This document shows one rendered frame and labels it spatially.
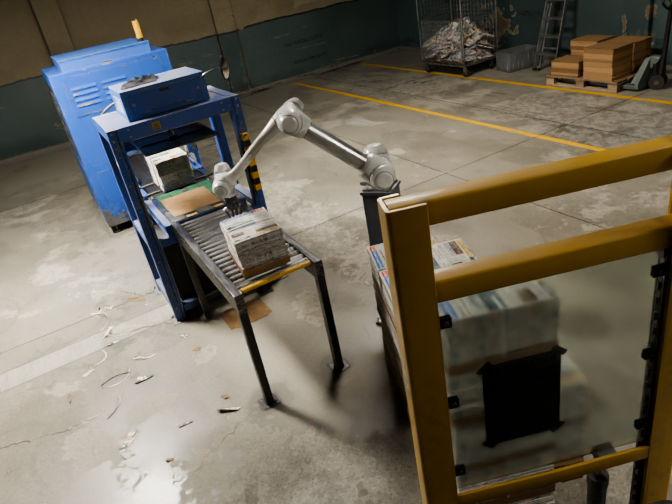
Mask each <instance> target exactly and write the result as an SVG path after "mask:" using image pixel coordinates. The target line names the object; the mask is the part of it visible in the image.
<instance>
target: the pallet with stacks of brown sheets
mask: <svg viewBox="0 0 672 504"><path fill-rule="evenodd" d="M652 37H653V36H626V35H622V36H619V37H616V38H615V36H614V35H585V36H582V37H579V38H576V39H573V40H571V55H565V56H562V57H560V58H557V59H554V60H551V62H552V67H551V74H548V75H546V85H554V86H562V87H570V88H578V89H587V90H595V91H603V92H611V93H618V92H621V87H622V84H623V83H625V82H632V80H633V78H634V77H635V75H636V73H637V72H638V70H639V68H640V67H641V65H642V63H643V62H644V60H645V58H648V57H650V56H651V42H652V40H653V38H652ZM558 78H561V79H573V80H575V81H576V85H575V84H567V83H558ZM588 81H591V82H601V83H607V85H608V88H601V87H593V86H588Z"/></svg>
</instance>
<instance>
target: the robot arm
mask: <svg viewBox="0 0 672 504"><path fill-rule="evenodd" d="M303 109H304V104H303V103H302V102H301V101H300V100H299V99H298V98H295V97H294V98H291V99H289V100H288V101H286V102H285V103H284V104H283V105H282V106H281V107H280V108H279V109H278V110H277V111H276V113H275V114H274V115H273V117H272V118H271V119H270V121H269V122H268V124H267V125H266V127H265V128H264V130H263V131H262V132H261V134H260V135H259V136H258V137H257V139H256V140H255V141H254V142H253V144H252V145H251V146H250V148H249V149H248V150H247V152H246V153H245V154H244V156H243V157H242V158H241V160H240V161H239V162H238V164H237V165H236V166H235V167H234V168H233V169H232V170H231V168H230V167H229V165H228V164H227V163H224V162H222V163H218V164H216V165H215V167H214V174H215V176H214V177H215V180H214V182H213V185H212V190H213V193H214V194H215V195H216V196H217V197H218V198H224V200H225V203H226V207H225V209H223V211H224V212H226V214H227V216H228V217H229V218H231V216H230V214H229V213H228V210H227V208H228V209H229V210H230V211H231V214H232V217H235V214H236V216H238V215H241V214H242V206H243V204H242V203H239V202H238V201H237V197H236V194H237V193H236V189H235V186H236V185H237V179H238V178H239V176H240V175H241V174H242V173H243V171H244V170H245V169H246V168H247V166H248V165H249V164H250V163H251V162H252V160H253V159H254V158H255V157H256V155H257V154H258V153H259V152H260V150H261V149H262V148H263V147H264V146H265V145H266V143H267V142H268V141H270V140H271V139H272V138H273V137H275V136H276V135H277V134H279V133H280V132H283V133H284V134H287V135H290V136H293V137H295V138H298V139H302V138H304V139H305V140H307V141H309V142H310V143H312V144H314V145H316V146H317V147H319V148H321V149H322V150H324V151H326V152H328V153H329V154H331V155H333V156H334V157H336V158H338V159H340V160H341V161H343V162H345V163H346V164H348V165H350V166H352V167H353V168H355V169H357V173H358V175H359V176H360V177H361V178H362V179H364V180H363V181H360V185H362V186H365V187H364V188H363V189H362V192H389V191H390V189H391V188H392V186H393V185H394V184H395V183H396V182H397V181H398V179H397V178H395V177H396V173H395V169H394V167H393V165H392V163H391V161H390V157H389V153H388V150H387V149H386V147H385V146H384V145H383V144H381V143H372V144H369V145H367V147H366V148H365V150H364V153H363V152H361V151H359V150H358V149H356V148H354V147H353V146H351V145H349V144H348V143H346V142H344V141H342V140H341V139H339V138H337V137H336V136H334V135H332V134H331V133H329V132H327V131H326V130H324V129H322V128H321V127H319V126H317V125H316V124H314V123H312V122H311V119H310V118H309V117H308V116H306V115H305V114H304V113H303V112H302V111H303ZM238 205H239V214H238V210H237V207H238ZM234 210H235V214H234Z"/></svg>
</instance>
